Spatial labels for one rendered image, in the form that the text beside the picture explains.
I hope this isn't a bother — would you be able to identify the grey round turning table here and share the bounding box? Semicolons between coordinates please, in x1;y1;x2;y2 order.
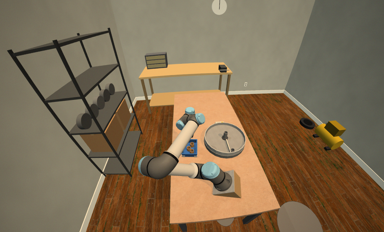
204;121;246;159

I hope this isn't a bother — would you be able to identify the blue open crate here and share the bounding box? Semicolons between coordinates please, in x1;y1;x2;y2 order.
182;139;197;157

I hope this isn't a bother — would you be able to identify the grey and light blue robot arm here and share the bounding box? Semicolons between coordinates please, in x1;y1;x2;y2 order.
138;107;232;191

